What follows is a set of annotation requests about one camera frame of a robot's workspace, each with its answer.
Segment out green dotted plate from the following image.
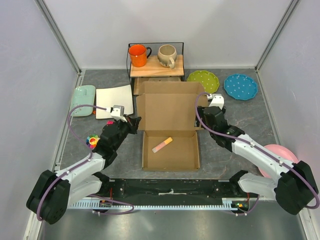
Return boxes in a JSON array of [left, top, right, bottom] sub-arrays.
[[187, 70, 220, 94]]

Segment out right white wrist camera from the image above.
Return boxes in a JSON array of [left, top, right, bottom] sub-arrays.
[[207, 93, 225, 110]]

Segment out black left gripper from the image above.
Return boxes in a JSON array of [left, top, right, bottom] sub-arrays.
[[112, 114, 141, 151]]

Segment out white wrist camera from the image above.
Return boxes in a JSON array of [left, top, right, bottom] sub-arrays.
[[207, 93, 225, 110], [105, 105, 127, 123]]

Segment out brown cardboard box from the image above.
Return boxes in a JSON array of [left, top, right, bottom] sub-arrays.
[[136, 81, 208, 172]]

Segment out black wire wooden shelf rack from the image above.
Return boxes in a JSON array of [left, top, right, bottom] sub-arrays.
[[128, 42, 186, 97]]

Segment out mint divided tray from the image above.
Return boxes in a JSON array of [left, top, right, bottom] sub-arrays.
[[70, 85, 96, 117]]

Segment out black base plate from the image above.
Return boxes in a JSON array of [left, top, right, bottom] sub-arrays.
[[94, 172, 248, 206]]

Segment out white square plate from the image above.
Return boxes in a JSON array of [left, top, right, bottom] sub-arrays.
[[95, 85, 134, 120]]

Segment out rainbow flower plush toy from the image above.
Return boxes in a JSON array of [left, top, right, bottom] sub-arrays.
[[86, 134, 100, 150]]

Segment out pink round plate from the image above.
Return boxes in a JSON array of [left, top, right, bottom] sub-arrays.
[[264, 144, 299, 164]]

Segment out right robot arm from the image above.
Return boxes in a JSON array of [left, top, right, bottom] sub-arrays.
[[195, 106, 320, 215]]

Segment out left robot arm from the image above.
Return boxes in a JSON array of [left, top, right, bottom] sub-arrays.
[[26, 116, 141, 225]]

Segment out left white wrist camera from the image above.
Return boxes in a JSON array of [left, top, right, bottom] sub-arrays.
[[105, 105, 127, 123]]

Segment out orange mug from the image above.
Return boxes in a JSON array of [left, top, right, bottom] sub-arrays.
[[128, 44, 152, 68]]

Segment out blue dotted plate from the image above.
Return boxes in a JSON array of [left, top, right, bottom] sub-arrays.
[[223, 73, 258, 101]]

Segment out beige ceramic mug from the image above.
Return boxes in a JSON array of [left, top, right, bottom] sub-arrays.
[[157, 44, 178, 69]]

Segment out orange pink eraser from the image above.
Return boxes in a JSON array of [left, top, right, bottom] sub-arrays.
[[152, 137, 173, 153]]

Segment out grey slotted cable duct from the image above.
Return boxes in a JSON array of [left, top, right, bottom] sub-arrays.
[[68, 198, 249, 211]]

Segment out beige leaf pattern plate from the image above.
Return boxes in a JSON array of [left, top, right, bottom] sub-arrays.
[[147, 76, 181, 82]]

